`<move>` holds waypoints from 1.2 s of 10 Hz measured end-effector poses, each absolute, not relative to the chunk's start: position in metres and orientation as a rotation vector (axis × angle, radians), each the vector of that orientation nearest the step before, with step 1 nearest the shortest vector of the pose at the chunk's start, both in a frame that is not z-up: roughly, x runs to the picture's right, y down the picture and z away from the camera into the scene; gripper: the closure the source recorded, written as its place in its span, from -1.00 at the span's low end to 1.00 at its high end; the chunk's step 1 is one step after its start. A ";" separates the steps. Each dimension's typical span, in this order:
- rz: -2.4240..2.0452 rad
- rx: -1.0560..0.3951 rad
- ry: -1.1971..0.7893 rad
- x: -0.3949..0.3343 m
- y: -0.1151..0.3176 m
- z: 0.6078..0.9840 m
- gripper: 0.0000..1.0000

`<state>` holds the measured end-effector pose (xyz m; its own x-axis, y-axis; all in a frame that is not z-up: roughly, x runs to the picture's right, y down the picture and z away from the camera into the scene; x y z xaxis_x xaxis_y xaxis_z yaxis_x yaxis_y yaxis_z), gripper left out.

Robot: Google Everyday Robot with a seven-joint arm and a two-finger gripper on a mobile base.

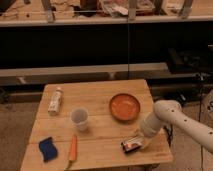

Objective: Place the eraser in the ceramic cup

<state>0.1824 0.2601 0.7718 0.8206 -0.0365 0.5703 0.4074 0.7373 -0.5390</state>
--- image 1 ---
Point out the wooden table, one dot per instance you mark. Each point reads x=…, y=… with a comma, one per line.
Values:
x=99, y=146

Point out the black and white eraser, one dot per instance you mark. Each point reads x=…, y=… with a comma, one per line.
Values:
x=131, y=144

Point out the white bottle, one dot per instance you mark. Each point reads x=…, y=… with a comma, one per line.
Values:
x=55, y=102

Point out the orange carrot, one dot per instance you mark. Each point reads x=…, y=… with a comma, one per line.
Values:
x=73, y=151

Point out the orange plate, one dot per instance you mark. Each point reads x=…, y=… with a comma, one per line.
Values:
x=124, y=107

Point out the blue sponge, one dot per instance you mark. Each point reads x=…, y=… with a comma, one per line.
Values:
x=47, y=149

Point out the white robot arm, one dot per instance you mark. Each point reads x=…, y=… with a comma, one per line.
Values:
x=170, y=111

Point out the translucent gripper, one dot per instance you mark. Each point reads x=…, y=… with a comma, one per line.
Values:
x=143, y=139

